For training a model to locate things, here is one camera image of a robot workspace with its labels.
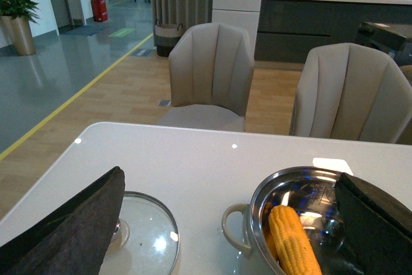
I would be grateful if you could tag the woven laundry basket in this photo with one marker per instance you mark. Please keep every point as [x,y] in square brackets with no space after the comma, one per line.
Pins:
[166,37]

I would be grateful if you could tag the beige chair left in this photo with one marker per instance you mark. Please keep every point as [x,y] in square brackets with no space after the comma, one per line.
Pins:
[211,70]

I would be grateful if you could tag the potted green plant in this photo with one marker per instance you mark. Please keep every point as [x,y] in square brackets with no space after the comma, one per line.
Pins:
[16,16]

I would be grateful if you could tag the beige chair right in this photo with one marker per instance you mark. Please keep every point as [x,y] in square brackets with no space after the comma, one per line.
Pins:
[351,92]

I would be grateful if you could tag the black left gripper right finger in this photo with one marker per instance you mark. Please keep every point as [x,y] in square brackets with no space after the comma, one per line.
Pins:
[378,226]

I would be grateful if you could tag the yellow corn cob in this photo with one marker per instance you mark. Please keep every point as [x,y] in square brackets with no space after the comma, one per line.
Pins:
[296,255]

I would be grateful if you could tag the beige chair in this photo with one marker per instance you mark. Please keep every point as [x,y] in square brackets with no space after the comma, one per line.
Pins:
[211,70]
[351,92]

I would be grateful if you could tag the glass pot lid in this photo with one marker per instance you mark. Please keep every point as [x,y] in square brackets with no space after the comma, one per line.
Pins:
[146,239]

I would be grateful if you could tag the white electric cooking pot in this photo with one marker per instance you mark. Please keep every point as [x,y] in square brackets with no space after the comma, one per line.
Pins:
[310,191]

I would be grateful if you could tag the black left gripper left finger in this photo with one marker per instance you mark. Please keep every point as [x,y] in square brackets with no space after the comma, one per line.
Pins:
[74,238]

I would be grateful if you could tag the dark kitchen counter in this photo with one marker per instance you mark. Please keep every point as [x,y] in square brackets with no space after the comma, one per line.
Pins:
[289,29]

